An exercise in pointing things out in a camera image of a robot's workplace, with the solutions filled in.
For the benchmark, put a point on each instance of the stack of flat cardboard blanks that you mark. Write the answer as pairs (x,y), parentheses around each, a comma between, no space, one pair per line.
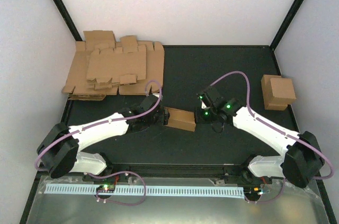
(103,66)

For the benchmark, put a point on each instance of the black frame post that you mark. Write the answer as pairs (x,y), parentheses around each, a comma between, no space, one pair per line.
(292,12)
(63,11)

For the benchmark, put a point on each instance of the left black frame post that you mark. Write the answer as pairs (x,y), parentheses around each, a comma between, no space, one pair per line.
(63,11)

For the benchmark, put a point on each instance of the right black frame post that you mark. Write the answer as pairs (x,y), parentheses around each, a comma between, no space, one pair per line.
(292,12)

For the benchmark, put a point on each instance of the light blue slotted cable duct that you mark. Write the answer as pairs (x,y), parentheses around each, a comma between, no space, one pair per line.
(149,190)

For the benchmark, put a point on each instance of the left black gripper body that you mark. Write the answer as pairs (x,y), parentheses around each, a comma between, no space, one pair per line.
(162,121)

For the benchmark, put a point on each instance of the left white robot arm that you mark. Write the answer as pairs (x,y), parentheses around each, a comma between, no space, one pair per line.
(61,151)

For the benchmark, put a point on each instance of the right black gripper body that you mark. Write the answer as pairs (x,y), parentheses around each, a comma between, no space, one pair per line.
(207,118)

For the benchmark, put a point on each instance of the right controller circuit board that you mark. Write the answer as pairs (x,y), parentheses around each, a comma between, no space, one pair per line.
(255,191)

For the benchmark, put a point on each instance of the left controller circuit board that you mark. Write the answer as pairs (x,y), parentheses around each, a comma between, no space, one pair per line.
(106,188)

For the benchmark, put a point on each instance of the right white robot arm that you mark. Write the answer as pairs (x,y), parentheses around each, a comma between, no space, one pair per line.
(297,159)

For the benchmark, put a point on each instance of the controller circuit board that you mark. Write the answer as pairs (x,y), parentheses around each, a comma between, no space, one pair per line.
(106,188)
(255,191)

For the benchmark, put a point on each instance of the cardboard box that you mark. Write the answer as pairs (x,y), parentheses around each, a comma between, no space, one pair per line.
(264,84)
(281,91)
(181,119)

